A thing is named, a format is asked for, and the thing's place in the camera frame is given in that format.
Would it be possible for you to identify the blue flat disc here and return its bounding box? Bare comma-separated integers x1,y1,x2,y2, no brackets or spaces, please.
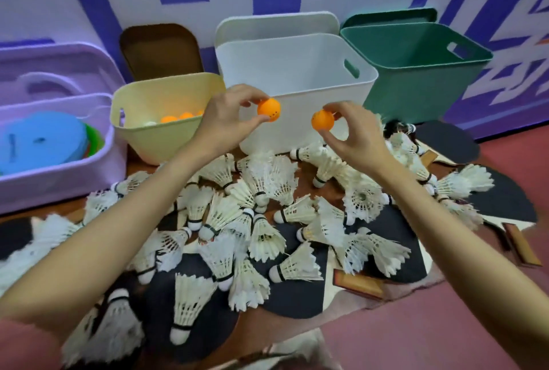
0,111,89,176

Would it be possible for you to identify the pile of black table tennis paddles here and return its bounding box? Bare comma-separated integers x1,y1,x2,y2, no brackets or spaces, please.
0,120,542,366

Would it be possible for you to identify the person's left hand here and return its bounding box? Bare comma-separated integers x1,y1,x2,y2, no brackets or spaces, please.
189,83,272,164

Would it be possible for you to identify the white plastic lid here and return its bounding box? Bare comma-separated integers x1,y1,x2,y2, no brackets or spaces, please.
214,11,341,48

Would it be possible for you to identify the yellow plastic bin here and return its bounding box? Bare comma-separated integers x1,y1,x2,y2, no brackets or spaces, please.
110,72,226,166

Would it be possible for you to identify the purple plastic bin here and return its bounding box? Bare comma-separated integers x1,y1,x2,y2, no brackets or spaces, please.
0,93,128,215

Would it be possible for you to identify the person's left forearm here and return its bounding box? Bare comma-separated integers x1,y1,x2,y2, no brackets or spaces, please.
0,144,215,342

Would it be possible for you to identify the person's pink sleeve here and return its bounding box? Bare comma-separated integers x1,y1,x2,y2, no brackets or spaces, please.
0,317,63,370

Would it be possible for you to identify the green plastic lid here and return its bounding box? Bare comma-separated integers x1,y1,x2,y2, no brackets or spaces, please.
342,8,438,30

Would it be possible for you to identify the green plastic bin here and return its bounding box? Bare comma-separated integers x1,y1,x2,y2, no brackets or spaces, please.
340,22,494,125

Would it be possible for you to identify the person's right hand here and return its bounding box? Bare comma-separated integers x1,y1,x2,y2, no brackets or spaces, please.
318,101,394,176

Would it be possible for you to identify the pile of white feather shuttlecocks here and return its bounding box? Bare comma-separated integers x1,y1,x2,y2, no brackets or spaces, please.
0,114,496,368

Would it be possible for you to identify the person's right forearm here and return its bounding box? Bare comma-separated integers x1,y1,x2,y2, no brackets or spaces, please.
374,160,549,370

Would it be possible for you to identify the green flat disc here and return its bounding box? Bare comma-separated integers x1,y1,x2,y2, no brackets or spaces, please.
83,124,105,158

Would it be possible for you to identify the purple plastic lid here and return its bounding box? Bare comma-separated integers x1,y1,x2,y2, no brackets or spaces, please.
0,42,126,107

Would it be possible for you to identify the brown plastic lid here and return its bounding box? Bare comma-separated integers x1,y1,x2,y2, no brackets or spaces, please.
119,23,205,82

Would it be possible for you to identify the white plastic bin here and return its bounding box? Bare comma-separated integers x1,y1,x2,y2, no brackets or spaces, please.
215,33,379,156

